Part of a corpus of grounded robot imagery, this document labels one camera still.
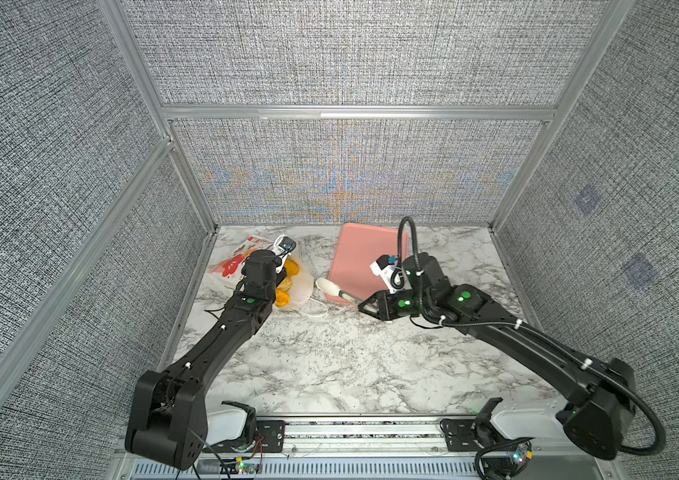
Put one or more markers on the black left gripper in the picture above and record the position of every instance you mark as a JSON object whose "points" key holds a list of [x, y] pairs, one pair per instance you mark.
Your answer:
{"points": [[279, 276]]}

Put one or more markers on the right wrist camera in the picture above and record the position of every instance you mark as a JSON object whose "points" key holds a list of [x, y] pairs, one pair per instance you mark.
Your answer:
{"points": [[387, 268]]}

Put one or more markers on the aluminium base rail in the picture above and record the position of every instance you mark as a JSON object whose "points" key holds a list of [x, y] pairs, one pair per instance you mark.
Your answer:
{"points": [[291, 446]]}

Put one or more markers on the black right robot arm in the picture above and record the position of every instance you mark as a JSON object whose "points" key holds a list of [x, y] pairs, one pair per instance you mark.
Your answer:
{"points": [[603, 415]]}

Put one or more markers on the pink plastic tray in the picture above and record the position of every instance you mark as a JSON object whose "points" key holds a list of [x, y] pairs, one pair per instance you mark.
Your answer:
{"points": [[358, 247]]}

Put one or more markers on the white floral paper bag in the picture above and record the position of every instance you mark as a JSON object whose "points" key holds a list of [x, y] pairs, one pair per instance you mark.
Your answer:
{"points": [[227, 273]]}

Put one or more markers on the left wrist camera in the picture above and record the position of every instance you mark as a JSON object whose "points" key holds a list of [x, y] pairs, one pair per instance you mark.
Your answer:
{"points": [[283, 246]]}

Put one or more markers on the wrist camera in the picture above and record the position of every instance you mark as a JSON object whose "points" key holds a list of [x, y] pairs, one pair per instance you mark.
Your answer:
{"points": [[283, 246], [387, 268]]}

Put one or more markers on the long orange fake bread loaf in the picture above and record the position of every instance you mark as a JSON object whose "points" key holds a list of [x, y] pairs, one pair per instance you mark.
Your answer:
{"points": [[283, 296]]}

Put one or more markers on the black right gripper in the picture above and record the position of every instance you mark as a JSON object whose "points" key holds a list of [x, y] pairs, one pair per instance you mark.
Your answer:
{"points": [[383, 309]]}

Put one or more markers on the metal tongs with white tips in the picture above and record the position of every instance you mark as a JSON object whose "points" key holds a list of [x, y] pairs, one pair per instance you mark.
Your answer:
{"points": [[330, 289]]}

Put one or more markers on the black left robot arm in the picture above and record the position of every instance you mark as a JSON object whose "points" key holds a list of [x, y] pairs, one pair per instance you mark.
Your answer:
{"points": [[168, 421]]}

